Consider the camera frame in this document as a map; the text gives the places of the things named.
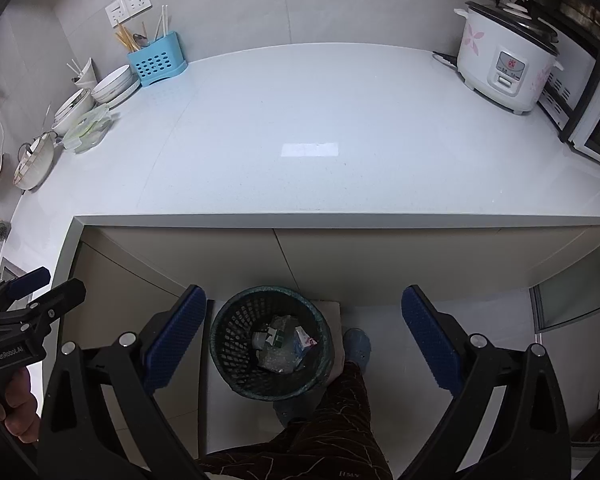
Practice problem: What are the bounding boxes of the person's left hand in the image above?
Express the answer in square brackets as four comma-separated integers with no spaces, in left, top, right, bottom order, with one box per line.
[0,365,42,443]

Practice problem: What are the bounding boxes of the person's patterned trouser leg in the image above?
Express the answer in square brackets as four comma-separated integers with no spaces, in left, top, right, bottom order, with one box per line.
[195,360,394,480]

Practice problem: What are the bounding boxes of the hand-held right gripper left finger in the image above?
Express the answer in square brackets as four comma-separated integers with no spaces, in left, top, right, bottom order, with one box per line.
[36,285,208,480]

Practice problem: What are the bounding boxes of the patterned bowl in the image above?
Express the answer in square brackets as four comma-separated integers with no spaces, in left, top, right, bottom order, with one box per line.
[13,130,58,191]

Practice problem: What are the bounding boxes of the white cup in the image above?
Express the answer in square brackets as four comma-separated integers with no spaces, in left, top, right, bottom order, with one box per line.
[72,57,99,88]

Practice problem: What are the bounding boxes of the blue and white milk carton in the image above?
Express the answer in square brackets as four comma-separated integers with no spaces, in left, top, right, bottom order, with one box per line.
[294,325,317,358]

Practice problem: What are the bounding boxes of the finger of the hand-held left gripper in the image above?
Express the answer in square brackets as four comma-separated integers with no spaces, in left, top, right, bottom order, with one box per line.
[0,278,87,332]
[0,267,51,312]

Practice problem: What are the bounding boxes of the black mesh trash basket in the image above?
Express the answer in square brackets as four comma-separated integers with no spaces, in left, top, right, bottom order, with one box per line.
[210,286,333,403]

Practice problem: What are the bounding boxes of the white flowered rice cooker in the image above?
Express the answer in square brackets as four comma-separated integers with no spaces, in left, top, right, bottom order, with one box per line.
[454,1,564,115]

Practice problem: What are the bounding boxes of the grey-blue slipper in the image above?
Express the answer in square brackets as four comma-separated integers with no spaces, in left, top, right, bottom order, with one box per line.
[342,327,372,374]
[272,396,307,429]

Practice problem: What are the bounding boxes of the bundle of wooden chopsticks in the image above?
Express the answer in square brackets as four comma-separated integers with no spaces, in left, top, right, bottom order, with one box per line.
[114,22,143,54]

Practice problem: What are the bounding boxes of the grey glass panel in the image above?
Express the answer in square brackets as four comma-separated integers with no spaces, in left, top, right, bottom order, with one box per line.
[529,274,600,333]

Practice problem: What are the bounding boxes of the clear food container green lid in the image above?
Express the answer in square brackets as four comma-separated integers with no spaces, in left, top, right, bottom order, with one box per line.
[61,105,113,153]

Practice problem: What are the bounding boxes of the blue utensil holder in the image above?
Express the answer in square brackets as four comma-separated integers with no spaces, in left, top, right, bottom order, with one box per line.
[127,31,188,88]

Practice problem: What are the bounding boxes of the white dark-rimmed bowl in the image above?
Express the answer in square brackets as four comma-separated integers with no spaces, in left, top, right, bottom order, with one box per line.
[91,65,133,96]
[51,87,97,136]

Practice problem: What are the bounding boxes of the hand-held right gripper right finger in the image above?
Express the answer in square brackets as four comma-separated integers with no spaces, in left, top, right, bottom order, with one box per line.
[401,285,573,480]

